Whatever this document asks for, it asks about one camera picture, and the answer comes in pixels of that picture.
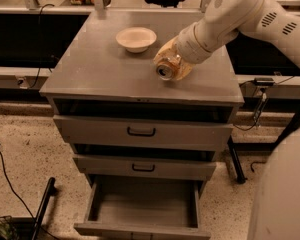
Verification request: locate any black power adapter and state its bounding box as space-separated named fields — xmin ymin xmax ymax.
xmin=253 ymin=78 xmax=275 ymax=86

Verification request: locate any black stand leg left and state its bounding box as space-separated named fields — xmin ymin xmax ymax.
xmin=31 ymin=177 xmax=56 ymax=240

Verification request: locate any grey middle drawer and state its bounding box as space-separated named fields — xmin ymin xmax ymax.
xmin=73 ymin=154 xmax=216 ymax=181

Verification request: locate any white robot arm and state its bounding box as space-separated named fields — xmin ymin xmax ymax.
xmin=154 ymin=0 xmax=300 ymax=240

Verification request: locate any grey bottom drawer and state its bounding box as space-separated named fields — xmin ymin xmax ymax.
xmin=74 ymin=176 xmax=211 ymax=240

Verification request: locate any white bowl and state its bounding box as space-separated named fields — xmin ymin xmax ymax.
xmin=116 ymin=27 xmax=157 ymax=53

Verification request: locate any grey top drawer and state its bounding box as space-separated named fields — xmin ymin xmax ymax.
xmin=53 ymin=115 xmax=233 ymax=151

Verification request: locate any black floor cable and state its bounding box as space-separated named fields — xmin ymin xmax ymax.
xmin=0 ymin=148 xmax=61 ymax=240

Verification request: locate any grey drawer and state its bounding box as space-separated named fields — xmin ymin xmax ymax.
xmin=73 ymin=154 xmax=216 ymax=181
xmin=74 ymin=176 xmax=211 ymax=240
xmin=53 ymin=115 xmax=233 ymax=151

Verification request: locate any grey drawer cabinet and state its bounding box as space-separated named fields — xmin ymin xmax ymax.
xmin=39 ymin=9 xmax=245 ymax=182

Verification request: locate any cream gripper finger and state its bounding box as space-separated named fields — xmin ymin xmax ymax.
xmin=175 ymin=62 xmax=194 ymax=81
xmin=153 ymin=46 xmax=171 ymax=67

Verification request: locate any black hanging cable left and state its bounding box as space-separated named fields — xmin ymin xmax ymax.
xmin=29 ymin=3 xmax=56 ymax=89

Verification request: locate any wire basket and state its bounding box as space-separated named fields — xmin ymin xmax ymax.
xmin=0 ymin=216 xmax=20 ymax=240

